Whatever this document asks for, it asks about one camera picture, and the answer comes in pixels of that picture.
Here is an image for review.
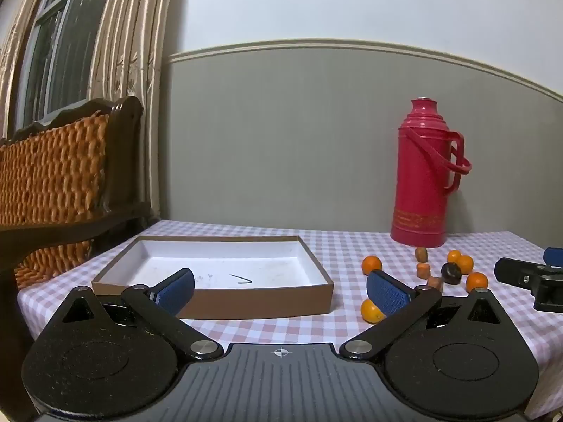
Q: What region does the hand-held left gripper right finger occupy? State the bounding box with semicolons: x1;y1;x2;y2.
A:
339;269;502;361

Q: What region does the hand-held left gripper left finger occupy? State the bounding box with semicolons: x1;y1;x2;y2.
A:
57;268;223;361

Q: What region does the shallow brown cardboard box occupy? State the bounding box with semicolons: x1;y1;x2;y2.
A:
91;235;335;319

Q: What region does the dark purple round fruit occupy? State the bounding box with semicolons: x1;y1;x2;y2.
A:
441;262;462;285

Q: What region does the pink checked tablecloth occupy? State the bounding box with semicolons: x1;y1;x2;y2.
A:
18;219;563;420

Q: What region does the red thermos flask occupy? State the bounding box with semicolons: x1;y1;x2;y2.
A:
391;97;472;247

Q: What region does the wooden wicker sofa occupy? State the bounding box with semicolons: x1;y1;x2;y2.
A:
0;113;110;288

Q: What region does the wide beige satin curtain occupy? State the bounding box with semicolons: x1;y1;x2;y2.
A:
90;0;177;220

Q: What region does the narrow beige satin curtain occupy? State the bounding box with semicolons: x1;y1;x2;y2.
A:
0;0;49;139

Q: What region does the window with white frame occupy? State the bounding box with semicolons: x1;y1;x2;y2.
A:
15;0;119;130

